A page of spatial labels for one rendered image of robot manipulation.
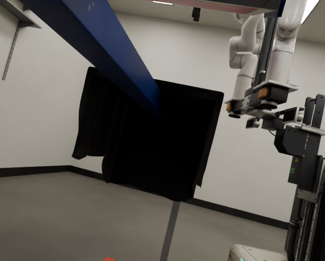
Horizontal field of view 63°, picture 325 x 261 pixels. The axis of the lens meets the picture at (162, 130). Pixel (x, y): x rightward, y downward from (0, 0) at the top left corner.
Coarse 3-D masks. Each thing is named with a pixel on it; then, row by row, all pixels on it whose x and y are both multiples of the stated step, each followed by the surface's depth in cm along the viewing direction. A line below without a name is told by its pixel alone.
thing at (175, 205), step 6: (174, 204) 150; (174, 210) 150; (174, 216) 149; (168, 222) 149; (174, 222) 149; (168, 228) 149; (174, 228) 150; (168, 234) 149; (168, 240) 148; (168, 246) 148; (162, 252) 148; (168, 252) 148; (162, 258) 148
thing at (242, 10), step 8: (176, 0) 83; (184, 0) 75; (192, 0) 68; (208, 8) 120; (216, 8) 104; (224, 8) 92; (232, 8) 83; (240, 8) 75; (248, 8) 68; (256, 8) 63
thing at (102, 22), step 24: (24, 0) 29; (48, 0) 27; (72, 0) 29; (96, 0) 34; (48, 24) 34; (72, 24) 32; (96, 24) 35; (120, 24) 43; (96, 48) 39; (120, 48) 45; (120, 72) 50; (144, 72) 62; (144, 96) 68; (168, 120) 114
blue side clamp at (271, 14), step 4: (284, 0) 58; (280, 4) 58; (284, 4) 58; (280, 8) 59; (268, 12) 76; (272, 12) 68; (276, 12) 61; (280, 12) 59; (264, 16) 83; (268, 16) 74; (272, 16) 66; (276, 16) 60; (280, 16) 59
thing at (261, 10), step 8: (200, 0) 63; (208, 0) 61; (216, 0) 61; (224, 0) 60; (232, 0) 60; (240, 0) 60; (248, 0) 59; (256, 0) 59; (264, 0) 59; (272, 0) 58; (280, 0) 58; (264, 8) 59; (272, 8) 59
